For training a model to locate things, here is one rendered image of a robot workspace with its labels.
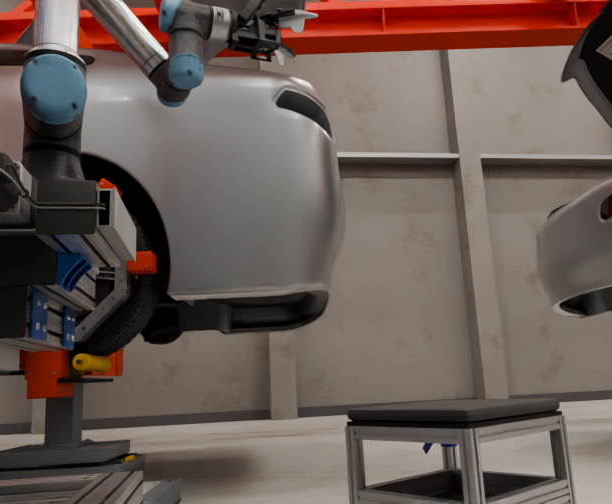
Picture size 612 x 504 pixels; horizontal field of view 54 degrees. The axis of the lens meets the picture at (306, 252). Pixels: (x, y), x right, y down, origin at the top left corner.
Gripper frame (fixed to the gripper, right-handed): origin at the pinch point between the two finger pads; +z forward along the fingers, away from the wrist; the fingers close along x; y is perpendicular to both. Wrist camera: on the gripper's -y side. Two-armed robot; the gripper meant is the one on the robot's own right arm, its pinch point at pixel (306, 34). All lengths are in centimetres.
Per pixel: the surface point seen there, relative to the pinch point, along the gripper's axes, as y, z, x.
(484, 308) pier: -66, 452, -488
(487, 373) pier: 14, 447, -500
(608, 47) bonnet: -125, 256, -97
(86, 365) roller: 60, -43, -108
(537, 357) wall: -4, 536, -504
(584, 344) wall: -16, 604, -485
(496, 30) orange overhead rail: -200, 251, -174
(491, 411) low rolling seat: 92, 30, 4
